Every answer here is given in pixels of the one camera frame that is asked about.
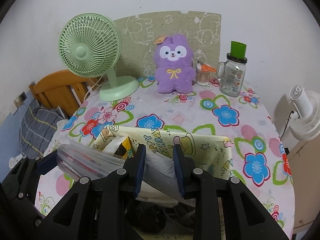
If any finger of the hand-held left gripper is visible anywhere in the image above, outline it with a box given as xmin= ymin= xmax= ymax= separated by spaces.
xmin=15 ymin=151 xmax=60 ymax=180

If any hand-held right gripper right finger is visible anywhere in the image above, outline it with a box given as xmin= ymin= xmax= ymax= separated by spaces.
xmin=172 ymin=144 xmax=290 ymax=240

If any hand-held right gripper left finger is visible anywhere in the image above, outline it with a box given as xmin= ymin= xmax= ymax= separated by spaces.
xmin=44 ymin=144 xmax=147 ymax=240

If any grey white plastic bag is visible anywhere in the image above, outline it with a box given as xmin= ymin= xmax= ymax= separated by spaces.
xmin=141 ymin=151 xmax=200 ymax=207

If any yellow printed box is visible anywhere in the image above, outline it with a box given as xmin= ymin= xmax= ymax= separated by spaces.
xmin=93 ymin=124 xmax=234 ymax=198

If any orange tissue packet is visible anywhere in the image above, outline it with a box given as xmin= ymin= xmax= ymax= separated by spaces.
xmin=102 ymin=135 xmax=137 ymax=159

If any black plastic bag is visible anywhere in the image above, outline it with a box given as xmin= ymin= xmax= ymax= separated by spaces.
xmin=125 ymin=197 xmax=167 ymax=233

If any white crumpled sheet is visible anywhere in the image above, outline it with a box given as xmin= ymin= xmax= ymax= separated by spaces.
xmin=44 ymin=119 xmax=72 ymax=155

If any grey plaid pillow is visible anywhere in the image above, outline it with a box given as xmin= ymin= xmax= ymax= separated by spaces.
xmin=19 ymin=101 xmax=67 ymax=158

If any floral tablecloth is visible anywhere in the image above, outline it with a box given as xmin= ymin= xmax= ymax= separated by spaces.
xmin=34 ymin=76 xmax=294 ymax=240

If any wooden bed headboard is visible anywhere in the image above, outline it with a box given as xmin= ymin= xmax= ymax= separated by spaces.
xmin=29 ymin=70 xmax=104 ymax=118

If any purple plush toy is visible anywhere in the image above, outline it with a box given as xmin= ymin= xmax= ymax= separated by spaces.
xmin=153 ymin=34 xmax=197 ymax=94

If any cotton swab container orange lid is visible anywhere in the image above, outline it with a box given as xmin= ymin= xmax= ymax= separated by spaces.
xmin=195 ymin=60 xmax=217 ymax=86

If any glass mug jar green lid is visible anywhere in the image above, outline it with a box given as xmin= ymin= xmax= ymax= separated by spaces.
xmin=216 ymin=41 xmax=248 ymax=98

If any green desk fan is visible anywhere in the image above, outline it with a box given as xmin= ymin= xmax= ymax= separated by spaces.
xmin=59 ymin=13 xmax=140 ymax=102

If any beige door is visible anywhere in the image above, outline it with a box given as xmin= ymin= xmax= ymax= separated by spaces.
xmin=286 ymin=137 xmax=318 ymax=233

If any white fan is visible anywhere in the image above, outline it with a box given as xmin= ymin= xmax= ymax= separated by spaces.
xmin=289 ymin=85 xmax=320 ymax=142

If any green patterned board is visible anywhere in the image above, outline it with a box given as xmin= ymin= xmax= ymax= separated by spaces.
xmin=113 ymin=10 xmax=222 ymax=79

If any black fan cable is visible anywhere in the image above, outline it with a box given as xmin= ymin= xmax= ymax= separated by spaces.
xmin=279 ymin=109 xmax=293 ymax=138

